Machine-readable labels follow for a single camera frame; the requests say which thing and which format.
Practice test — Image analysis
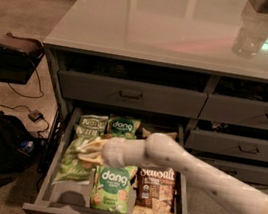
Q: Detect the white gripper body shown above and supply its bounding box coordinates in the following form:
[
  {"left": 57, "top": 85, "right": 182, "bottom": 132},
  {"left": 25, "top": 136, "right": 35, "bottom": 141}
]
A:
[{"left": 102, "top": 137, "right": 127, "bottom": 168}]

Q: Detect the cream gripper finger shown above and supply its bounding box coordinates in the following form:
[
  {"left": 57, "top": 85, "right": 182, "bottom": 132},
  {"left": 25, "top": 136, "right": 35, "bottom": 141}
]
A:
[
  {"left": 79, "top": 138, "right": 107, "bottom": 152},
  {"left": 78, "top": 153, "right": 104, "bottom": 166}
]

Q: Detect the green kettle chip bag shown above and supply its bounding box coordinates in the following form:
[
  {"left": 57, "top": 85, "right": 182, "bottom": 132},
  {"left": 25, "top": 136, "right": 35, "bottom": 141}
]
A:
[
  {"left": 52, "top": 136, "right": 101, "bottom": 185},
  {"left": 79, "top": 114, "right": 108, "bottom": 130},
  {"left": 74, "top": 124, "right": 103, "bottom": 138}
]

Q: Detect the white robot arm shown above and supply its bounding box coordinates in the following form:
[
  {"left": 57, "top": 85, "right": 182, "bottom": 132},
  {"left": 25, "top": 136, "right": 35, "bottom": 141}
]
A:
[{"left": 77, "top": 133, "right": 268, "bottom": 214}]

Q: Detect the back green Dang chip bag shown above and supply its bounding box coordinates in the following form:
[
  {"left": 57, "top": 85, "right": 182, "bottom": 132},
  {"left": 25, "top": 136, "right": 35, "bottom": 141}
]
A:
[{"left": 107, "top": 115, "right": 141, "bottom": 140}]

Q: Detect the green dang chip bag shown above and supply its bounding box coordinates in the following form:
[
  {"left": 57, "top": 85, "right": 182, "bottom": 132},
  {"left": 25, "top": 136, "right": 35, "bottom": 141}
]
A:
[
  {"left": 107, "top": 115, "right": 141, "bottom": 140},
  {"left": 89, "top": 166, "right": 137, "bottom": 214}
]

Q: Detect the front green Dang chip bag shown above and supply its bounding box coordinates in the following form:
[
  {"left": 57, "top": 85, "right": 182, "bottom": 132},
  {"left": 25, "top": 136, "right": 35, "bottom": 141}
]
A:
[{"left": 89, "top": 166, "right": 137, "bottom": 214}]

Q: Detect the back brown Sea Salt bag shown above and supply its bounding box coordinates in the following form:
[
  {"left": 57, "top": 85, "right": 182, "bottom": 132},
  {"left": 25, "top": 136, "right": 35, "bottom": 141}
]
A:
[{"left": 140, "top": 126, "right": 179, "bottom": 144}]

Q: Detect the brown sea salt bag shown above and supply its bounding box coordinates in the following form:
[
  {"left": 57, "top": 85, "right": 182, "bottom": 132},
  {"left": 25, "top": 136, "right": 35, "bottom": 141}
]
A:
[
  {"left": 132, "top": 168, "right": 176, "bottom": 214},
  {"left": 140, "top": 126, "right": 179, "bottom": 144}
]

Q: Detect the front brown Sea Salt bag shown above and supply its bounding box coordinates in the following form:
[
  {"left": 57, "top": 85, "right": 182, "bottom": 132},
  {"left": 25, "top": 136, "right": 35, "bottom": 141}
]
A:
[{"left": 132, "top": 168, "right": 176, "bottom": 214}]

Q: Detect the open grey middle drawer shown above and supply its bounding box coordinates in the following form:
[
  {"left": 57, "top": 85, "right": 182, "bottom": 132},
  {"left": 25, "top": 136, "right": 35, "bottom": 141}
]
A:
[{"left": 23, "top": 107, "right": 188, "bottom": 214}]

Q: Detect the grey top left drawer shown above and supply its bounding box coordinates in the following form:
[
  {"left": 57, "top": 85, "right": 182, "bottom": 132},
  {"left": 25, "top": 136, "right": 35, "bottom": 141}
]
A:
[{"left": 57, "top": 70, "right": 207, "bottom": 118}]

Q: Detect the grey middle right drawer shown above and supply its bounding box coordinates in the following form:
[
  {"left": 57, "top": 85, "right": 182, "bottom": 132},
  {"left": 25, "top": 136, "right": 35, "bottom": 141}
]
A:
[{"left": 185, "top": 130, "right": 268, "bottom": 162}]

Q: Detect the grey top right drawer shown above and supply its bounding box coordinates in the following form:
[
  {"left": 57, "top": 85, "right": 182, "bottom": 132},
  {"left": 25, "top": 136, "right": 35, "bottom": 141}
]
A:
[{"left": 199, "top": 94, "right": 268, "bottom": 130}]

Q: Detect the grey drawer cabinet counter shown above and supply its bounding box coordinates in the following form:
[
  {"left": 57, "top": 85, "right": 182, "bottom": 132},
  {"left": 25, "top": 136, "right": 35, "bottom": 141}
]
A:
[{"left": 23, "top": 0, "right": 268, "bottom": 209}]

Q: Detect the grey bottom right drawer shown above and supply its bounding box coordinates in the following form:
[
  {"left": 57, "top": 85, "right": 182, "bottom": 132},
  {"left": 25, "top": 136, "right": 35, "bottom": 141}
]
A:
[{"left": 202, "top": 158, "right": 268, "bottom": 186}]

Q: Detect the black power adapter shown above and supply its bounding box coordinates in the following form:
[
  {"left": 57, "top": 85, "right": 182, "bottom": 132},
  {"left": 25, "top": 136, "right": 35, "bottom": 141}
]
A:
[{"left": 27, "top": 110, "right": 43, "bottom": 123}]

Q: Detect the black device on stand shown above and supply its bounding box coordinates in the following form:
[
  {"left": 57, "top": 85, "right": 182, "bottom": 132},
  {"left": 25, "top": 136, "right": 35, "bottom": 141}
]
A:
[{"left": 0, "top": 32, "right": 44, "bottom": 69}]

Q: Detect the black floor cable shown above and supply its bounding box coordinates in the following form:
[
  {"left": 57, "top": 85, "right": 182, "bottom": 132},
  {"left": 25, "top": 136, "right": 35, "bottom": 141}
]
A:
[{"left": 0, "top": 53, "right": 61, "bottom": 140}]

